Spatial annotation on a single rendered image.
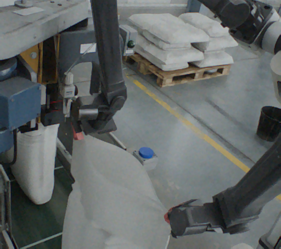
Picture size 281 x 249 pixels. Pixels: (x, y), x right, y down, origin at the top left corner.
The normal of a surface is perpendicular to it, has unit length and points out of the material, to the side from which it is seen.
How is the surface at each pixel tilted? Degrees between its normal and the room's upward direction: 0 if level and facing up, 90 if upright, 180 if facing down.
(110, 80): 93
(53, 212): 0
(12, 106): 90
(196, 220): 28
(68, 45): 90
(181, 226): 79
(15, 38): 90
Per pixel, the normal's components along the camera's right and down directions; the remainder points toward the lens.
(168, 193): 0.17, -0.85
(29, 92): 0.85, 0.38
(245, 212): 0.14, 0.76
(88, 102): 0.27, -0.70
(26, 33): 0.95, 0.28
